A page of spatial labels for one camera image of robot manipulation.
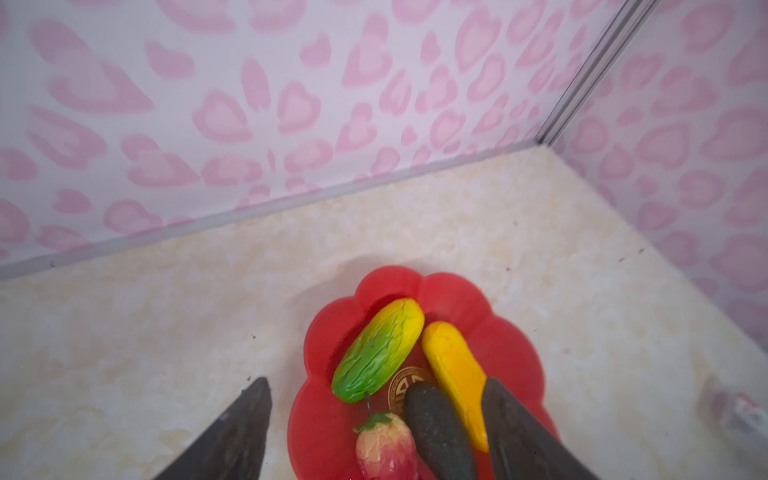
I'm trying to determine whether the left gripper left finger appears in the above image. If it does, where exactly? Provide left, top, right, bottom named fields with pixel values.
left=156, top=377, right=272, bottom=480

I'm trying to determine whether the small red white packet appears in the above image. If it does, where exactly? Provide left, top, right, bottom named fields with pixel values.
left=697, top=375, right=767, bottom=470

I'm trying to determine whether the red fake strawberry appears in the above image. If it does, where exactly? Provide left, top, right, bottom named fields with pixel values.
left=355, top=412, right=419, bottom=480

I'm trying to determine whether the yellow fake fruit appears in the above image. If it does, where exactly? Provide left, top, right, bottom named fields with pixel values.
left=422, top=321, right=489, bottom=453

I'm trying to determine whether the green yellow fake mango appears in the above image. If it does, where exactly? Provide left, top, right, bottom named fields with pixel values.
left=331, top=298, right=425, bottom=403

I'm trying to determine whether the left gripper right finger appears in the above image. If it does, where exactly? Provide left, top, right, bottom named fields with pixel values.
left=481, top=378, right=597, bottom=480

